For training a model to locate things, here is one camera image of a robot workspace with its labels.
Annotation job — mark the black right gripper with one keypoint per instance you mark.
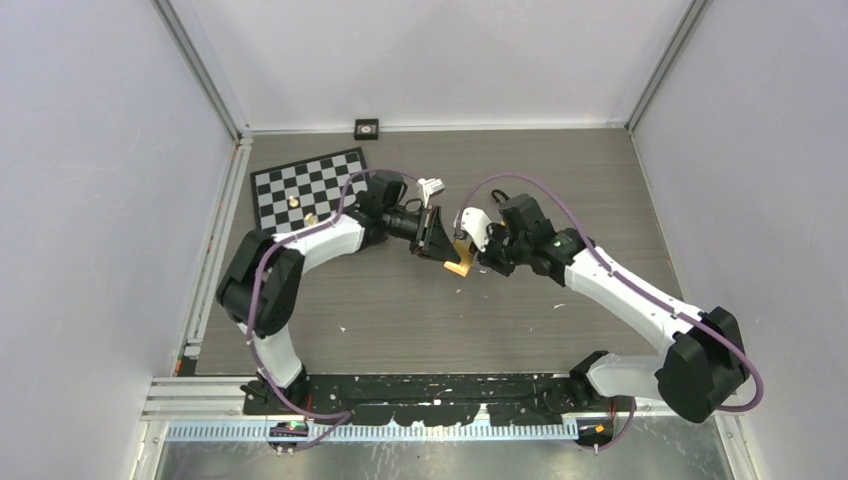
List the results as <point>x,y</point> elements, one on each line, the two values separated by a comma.
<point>486,258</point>

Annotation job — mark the cream chess piece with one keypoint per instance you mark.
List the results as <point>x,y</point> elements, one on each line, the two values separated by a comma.
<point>311,219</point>

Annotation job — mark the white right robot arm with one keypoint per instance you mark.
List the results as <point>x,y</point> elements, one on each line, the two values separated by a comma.
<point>699,359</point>

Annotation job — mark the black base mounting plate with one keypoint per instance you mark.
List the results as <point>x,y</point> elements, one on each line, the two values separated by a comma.
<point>432,400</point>

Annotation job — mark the black Kaijing padlock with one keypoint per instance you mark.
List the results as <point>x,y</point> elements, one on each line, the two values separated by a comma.
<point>499,197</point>

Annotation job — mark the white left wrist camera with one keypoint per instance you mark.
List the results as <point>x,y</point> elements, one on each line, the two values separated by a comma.
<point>427,188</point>

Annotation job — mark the small black square box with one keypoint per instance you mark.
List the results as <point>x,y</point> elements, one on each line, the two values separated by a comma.
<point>366,129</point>

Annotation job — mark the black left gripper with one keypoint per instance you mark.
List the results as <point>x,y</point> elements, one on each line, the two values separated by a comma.
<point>431,240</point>

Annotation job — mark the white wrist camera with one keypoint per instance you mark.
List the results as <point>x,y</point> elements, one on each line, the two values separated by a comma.
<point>427,188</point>
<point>470,232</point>

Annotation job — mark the brass padlock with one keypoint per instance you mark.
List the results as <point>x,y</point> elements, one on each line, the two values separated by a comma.
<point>460,262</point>

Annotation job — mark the black white chessboard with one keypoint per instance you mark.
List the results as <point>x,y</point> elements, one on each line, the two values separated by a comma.
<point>316,182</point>

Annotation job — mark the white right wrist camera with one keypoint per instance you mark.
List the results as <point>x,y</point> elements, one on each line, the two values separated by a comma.
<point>470,232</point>

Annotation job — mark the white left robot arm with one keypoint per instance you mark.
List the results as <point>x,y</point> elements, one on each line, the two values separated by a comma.
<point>260,286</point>

